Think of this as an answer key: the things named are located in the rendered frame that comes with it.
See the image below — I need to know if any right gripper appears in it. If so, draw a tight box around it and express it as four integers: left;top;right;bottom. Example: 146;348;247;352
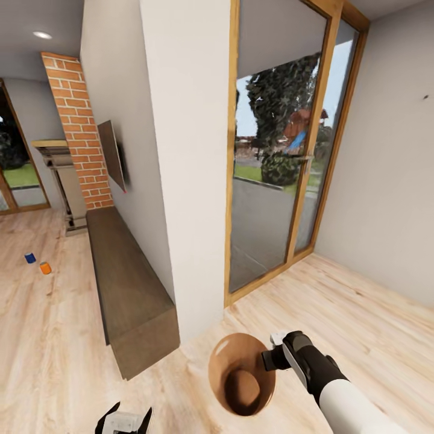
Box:
262;345;290;371

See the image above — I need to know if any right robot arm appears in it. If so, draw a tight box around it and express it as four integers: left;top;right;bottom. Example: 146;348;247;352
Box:
262;330;408;434

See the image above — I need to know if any can of soda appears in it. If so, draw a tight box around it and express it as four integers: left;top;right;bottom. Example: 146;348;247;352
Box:
25;253;36;263
40;262;52;274

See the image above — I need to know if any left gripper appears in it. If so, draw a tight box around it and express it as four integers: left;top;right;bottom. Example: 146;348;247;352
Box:
95;402;152;434

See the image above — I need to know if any trash can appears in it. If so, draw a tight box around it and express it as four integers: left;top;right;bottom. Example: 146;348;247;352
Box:
208;332;277;418

